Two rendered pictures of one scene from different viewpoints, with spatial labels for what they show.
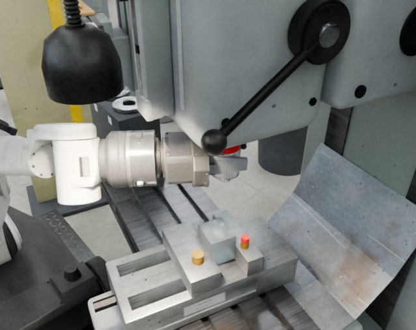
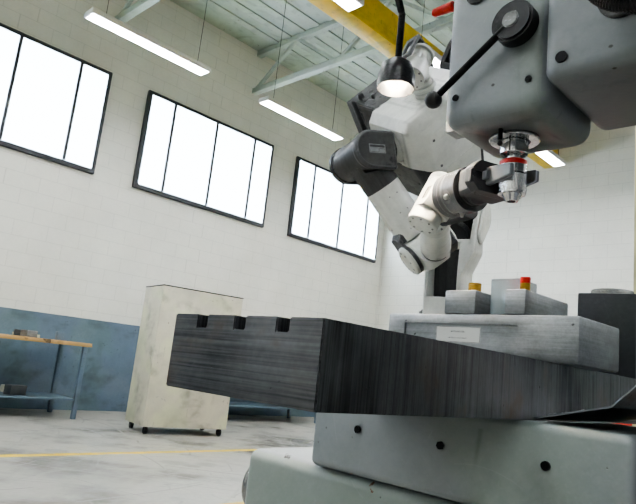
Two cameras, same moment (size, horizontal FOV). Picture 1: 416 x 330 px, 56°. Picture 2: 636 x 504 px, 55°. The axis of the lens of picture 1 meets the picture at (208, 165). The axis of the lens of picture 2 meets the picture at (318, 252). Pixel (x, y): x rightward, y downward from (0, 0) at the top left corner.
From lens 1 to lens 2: 1.12 m
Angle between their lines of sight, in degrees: 81
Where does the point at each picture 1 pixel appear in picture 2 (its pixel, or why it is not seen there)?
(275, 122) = (495, 97)
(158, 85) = not seen: hidden behind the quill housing
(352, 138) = not seen: outside the picture
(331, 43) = (511, 22)
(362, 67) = (560, 37)
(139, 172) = (445, 184)
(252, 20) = (475, 33)
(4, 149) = not seen: hidden behind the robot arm
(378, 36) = (571, 12)
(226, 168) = (496, 174)
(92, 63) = (388, 63)
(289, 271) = (566, 337)
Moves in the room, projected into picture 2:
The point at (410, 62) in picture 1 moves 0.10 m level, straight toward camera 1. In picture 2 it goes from (625, 23) to (549, 22)
